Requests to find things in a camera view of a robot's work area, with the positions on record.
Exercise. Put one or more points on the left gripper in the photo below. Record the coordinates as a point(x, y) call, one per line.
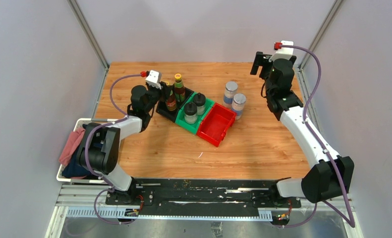
point(164, 92)

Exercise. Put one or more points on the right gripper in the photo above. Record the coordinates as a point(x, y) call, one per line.
point(261, 60)

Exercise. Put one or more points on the red label sauce bottle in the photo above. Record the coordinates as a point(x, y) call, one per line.
point(170, 99)

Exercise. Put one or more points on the green label sauce bottle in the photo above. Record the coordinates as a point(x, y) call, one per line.
point(179, 89)

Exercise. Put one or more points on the squeeze bottle black cap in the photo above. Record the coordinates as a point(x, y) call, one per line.
point(190, 113)
point(200, 100)

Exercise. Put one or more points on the blue spice jar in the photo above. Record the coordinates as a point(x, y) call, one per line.
point(231, 88)

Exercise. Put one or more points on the white spice jar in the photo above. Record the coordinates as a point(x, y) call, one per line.
point(238, 104)

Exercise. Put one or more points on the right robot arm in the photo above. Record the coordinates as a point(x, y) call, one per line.
point(330, 174)

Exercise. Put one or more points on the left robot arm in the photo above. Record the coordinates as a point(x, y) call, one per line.
point(99, 149)

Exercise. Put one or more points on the green storage bin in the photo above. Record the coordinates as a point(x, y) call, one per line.
point(193, 128)

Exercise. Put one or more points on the red storage bin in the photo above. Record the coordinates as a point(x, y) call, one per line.
point(215, 124)

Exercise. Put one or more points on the white laundry basket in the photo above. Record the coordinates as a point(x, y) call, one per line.
point(60, 177)

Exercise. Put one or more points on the pink cloth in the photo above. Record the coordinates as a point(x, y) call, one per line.
point(73, 141)

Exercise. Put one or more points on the navy cloth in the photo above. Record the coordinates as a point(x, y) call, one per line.
point(74, 170)

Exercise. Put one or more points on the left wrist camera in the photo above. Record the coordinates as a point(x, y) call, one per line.
point(153, 78)

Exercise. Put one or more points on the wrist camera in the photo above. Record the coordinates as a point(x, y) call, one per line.
point(153, 78)
point(283, 50)

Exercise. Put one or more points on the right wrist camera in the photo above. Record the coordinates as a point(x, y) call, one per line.
point(283, 50)

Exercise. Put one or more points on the right corner aluminium post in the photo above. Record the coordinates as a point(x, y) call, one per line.
point(326, 24)

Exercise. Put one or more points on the corner aluminium post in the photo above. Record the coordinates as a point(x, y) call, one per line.
point(326, 24)
point(88, 32)

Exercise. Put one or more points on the left corner aluminium post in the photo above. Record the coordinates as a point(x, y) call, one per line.
point(88, 32)

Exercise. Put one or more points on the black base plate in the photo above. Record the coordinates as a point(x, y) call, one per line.
point(202, 198)

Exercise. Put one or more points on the aluminium frame rail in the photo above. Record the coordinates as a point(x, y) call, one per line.
point(83, 199)

